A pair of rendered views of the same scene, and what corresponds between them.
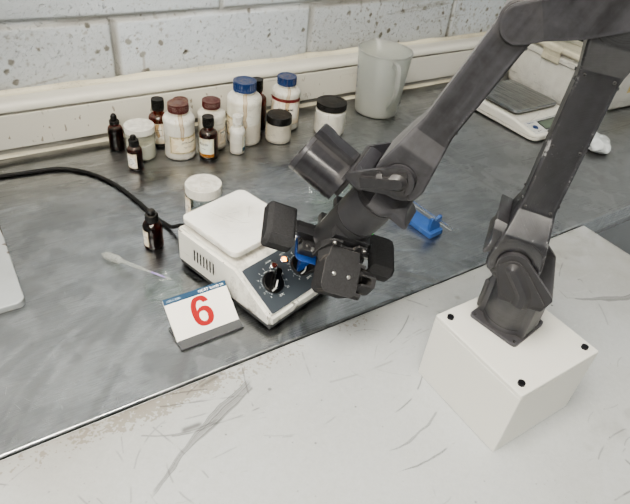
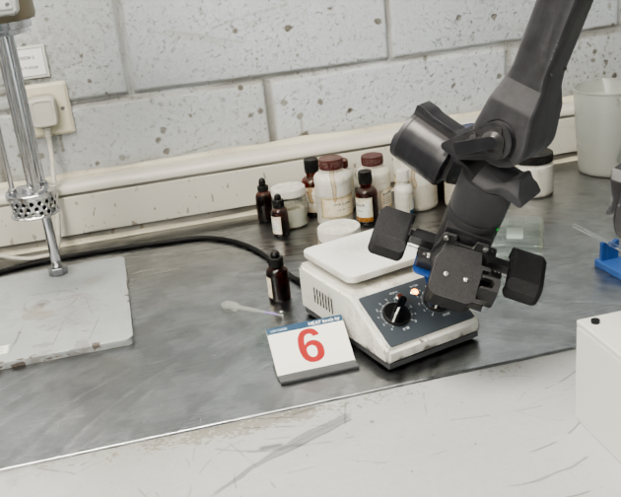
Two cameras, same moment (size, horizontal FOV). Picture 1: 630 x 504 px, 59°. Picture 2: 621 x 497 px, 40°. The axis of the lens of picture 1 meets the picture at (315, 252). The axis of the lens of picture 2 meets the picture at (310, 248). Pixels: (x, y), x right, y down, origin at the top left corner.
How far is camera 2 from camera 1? 0.36 m
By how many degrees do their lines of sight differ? 28
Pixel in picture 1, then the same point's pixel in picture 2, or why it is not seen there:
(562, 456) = not seen: outside the picture
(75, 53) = (227, 117)
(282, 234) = (390, 236)
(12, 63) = (164, 131)
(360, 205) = (465, 182)
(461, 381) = (612, 404)
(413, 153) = (506, 104)
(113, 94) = (264, 159)
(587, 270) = not seen: outside the picture
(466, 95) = (547, 27)
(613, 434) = not seen: outside the picture
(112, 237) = (237, 292)
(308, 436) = (405, 464)
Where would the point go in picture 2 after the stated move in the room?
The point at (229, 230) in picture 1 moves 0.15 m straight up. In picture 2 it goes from (351, 259) to (340, 137)
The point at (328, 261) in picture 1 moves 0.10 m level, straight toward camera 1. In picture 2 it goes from (439, 259) to (406, 302)
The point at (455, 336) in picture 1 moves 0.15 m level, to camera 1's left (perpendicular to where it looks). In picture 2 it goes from (596, 339) to (433, 323)
